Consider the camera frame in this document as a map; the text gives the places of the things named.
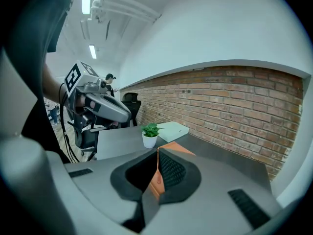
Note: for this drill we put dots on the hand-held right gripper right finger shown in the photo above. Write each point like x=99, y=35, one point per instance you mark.
x=215, y=204

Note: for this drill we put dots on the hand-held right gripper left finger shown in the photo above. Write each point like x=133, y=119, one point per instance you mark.
x=102, y=187

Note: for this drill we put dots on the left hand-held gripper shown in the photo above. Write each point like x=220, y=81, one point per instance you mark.
x=78, y=78

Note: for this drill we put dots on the orange plastic tray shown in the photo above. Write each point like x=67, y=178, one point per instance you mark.
x=157, y=185

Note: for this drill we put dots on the white flat box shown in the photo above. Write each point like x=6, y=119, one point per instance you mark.
x=172, y=131

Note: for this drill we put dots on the person's left hand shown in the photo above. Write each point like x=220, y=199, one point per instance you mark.
x=84, y=105

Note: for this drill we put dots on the black office chair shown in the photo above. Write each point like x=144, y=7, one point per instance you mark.
x=86, y=138
x=132, y=106

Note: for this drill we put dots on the green plant in white pot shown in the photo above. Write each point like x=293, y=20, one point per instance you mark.
x=149, y=141

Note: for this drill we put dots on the white ceiling pipes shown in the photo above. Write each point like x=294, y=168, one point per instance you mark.
x=127, y=6

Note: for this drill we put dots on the person's black shirt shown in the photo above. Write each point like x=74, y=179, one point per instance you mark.
x=29, y=33

